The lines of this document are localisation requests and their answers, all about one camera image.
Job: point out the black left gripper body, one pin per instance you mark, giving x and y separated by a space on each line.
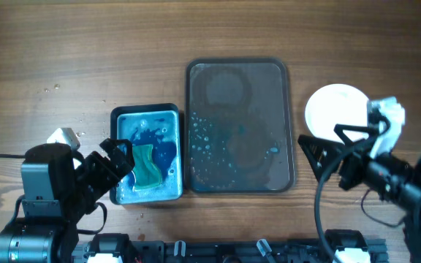
96 177

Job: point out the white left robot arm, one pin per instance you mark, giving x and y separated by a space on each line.
60 187

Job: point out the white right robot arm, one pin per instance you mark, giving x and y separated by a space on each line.
411 221

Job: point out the green yellow sponge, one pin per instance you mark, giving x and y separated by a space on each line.
146 173

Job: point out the dark brown serving tray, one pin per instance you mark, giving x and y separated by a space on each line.
238 131

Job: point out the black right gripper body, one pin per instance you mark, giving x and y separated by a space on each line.
387 176

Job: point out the white plate streak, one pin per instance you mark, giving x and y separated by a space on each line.
335 104

